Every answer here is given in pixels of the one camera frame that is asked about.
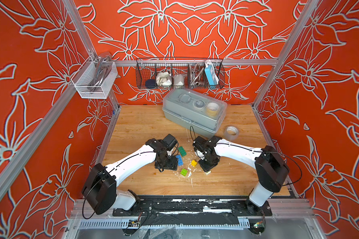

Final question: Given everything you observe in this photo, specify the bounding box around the blue lego brick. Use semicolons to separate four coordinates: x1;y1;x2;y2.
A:
176;155;183;166

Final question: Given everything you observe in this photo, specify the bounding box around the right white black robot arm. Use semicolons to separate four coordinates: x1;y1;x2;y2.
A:
192;136;290;215

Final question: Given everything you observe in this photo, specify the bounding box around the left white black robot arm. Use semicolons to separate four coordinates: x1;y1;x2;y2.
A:
82;134;178;215

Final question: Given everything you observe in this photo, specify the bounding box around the dark green lego brick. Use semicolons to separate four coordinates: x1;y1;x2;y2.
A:
178;146;186;156

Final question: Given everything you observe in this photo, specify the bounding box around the clear tape roll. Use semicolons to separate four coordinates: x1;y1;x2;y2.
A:
224;125;239;141

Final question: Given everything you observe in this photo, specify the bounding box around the grey plastic toolbox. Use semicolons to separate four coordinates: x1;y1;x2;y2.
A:
162;89;227;138

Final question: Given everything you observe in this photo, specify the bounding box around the white crumpled item in basket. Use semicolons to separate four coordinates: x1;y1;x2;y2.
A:
156;72;172;88

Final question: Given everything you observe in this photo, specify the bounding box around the blue box in basket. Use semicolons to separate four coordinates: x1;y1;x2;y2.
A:
204;65;219;89

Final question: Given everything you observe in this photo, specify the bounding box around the clear plastic bin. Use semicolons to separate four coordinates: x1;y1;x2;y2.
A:
72;59;118;99

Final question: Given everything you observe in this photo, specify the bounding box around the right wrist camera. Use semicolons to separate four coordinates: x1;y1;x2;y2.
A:
194;149;204;159

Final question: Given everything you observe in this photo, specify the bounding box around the black wire basket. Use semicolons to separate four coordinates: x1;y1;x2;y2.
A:
136;57;225;90

